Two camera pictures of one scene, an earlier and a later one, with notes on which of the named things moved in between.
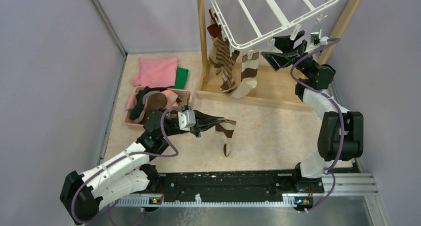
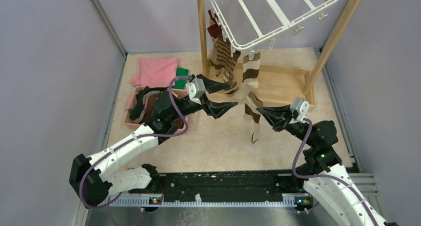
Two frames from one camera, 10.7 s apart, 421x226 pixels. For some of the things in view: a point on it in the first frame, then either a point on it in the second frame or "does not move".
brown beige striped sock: (220, 55) does not move
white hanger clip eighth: (319, 17) does not move
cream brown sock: (225, 129) to (251, 115)
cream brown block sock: (248, 75) does not move
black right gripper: (278, 60) to (279, 116)
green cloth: (181, 77) does not move
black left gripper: (202, 124) to (214, 108)
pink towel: (156, 72) does not move
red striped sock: (214, 29) does not move
